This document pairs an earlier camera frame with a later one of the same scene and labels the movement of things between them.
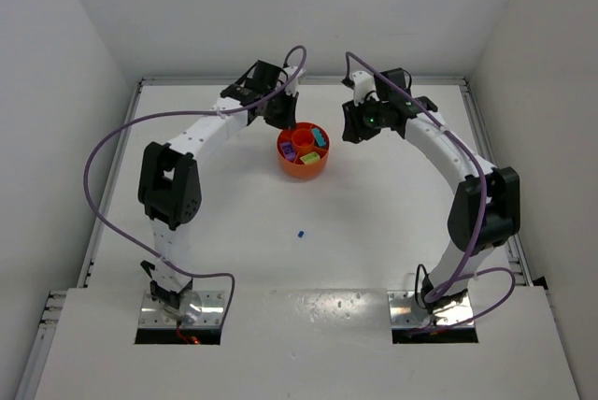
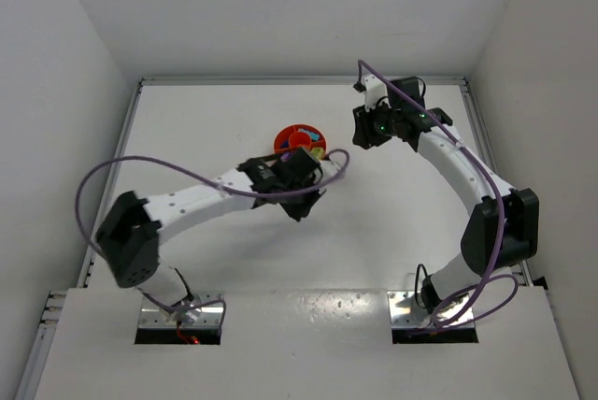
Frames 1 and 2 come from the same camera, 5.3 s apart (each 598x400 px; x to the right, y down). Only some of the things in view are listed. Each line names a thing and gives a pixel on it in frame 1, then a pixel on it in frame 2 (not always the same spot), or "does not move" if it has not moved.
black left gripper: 280,110 -> 303,201
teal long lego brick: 320,138 -> 311,135
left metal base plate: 196,308 does not move
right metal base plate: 405,311 does not move
